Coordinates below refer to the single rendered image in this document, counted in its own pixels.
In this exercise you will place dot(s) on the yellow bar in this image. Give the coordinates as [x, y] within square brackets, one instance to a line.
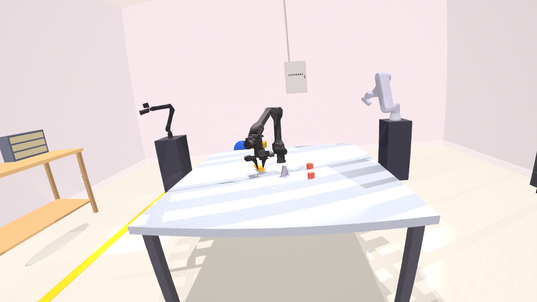
[260, 168]

